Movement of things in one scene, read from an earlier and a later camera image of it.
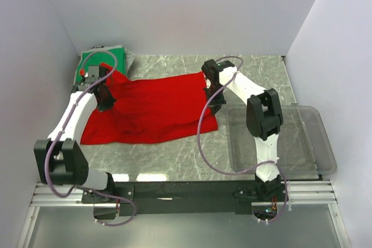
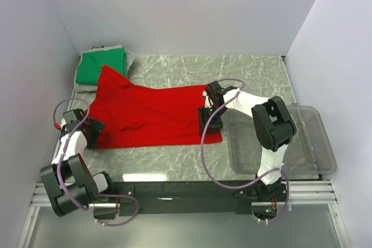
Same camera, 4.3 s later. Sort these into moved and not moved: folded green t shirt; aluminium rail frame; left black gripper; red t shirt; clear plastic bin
Moved: red t shirt; left black gripper
Not moved: aluminium rail frame; folded green t shirt; clear plastic bin
